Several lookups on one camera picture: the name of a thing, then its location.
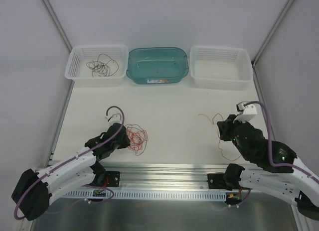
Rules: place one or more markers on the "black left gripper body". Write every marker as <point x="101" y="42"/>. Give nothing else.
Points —
<point x="120" y="135"/>

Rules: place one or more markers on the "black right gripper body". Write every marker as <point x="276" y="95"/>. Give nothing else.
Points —
<point x="225" y="129"/>

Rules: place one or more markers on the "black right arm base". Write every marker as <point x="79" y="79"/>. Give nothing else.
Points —
<point x="216" y="181"/>

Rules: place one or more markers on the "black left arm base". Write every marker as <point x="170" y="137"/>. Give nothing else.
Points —
<point x="112" y="178"/>

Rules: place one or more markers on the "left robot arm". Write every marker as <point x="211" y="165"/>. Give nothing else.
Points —
<point x="37" y="190"/>

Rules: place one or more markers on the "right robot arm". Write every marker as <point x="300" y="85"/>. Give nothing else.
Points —
<point x="299" y="187"/>

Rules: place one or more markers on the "right white mesh basket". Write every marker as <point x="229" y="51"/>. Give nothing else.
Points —
<point x="220" y="68"/>

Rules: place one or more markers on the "white mesh basket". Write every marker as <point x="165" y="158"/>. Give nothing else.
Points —
<point x="97" y="65"/>
<point x="220" y="68"/>

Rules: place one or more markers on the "left white mesh basket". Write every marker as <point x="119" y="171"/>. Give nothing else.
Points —
<point x="97" y="65"/>

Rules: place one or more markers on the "teal plastic tub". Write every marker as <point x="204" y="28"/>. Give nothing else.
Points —
<point x="157" y="65"/>

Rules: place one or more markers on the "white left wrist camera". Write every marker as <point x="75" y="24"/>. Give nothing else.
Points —
<point x="115" y="118"/>

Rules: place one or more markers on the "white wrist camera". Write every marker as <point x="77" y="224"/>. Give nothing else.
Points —
<point x="246" y="112"/>
<point x="115" y="118"/>

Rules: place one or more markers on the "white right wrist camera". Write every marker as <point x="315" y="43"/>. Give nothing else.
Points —
<point x="246" y="112"/>

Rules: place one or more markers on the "aluminium frame rail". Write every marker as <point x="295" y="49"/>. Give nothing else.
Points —
<point x="138" y="176"/>

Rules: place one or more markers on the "white slotted cable duct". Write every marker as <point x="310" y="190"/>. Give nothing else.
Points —
<point x="148" y="195"/>

